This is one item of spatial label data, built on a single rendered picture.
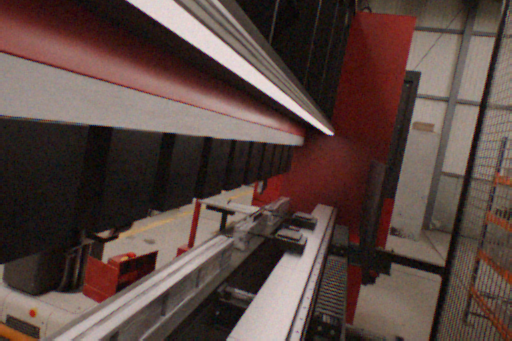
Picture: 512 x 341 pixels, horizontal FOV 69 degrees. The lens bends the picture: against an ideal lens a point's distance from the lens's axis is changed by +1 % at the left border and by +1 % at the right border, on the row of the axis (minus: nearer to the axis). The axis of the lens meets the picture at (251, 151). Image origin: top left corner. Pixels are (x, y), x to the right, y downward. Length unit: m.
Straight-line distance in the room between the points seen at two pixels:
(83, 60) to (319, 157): 2.19
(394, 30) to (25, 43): 2.43
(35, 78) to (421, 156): 6.92
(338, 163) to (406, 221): 4.77
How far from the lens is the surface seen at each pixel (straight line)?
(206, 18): 0.33
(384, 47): 2.67
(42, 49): 0.48
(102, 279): 1.50
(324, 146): 2.58
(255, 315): 0.87
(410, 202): 7.20
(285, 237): 1.34
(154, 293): 0.92
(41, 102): 0.48
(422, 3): 9.57
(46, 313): 2.32
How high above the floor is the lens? 1.37
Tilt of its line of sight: 3 degrees down
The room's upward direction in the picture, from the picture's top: 11 degrees clockwise
